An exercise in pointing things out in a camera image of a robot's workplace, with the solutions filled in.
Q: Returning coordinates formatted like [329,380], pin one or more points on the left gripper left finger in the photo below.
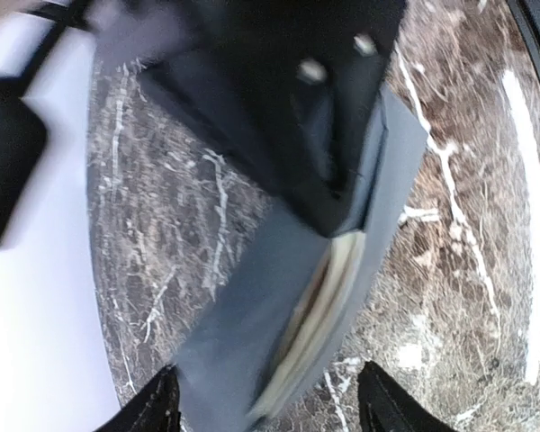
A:
[154,409]

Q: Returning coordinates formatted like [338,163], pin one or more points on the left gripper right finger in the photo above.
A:
[384,406]

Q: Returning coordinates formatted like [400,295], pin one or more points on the white letter paper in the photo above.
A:
[312,322]

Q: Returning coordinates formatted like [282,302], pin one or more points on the grey blue envelope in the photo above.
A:
[225,361]

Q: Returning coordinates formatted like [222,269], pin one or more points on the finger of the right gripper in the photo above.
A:
[287,87]

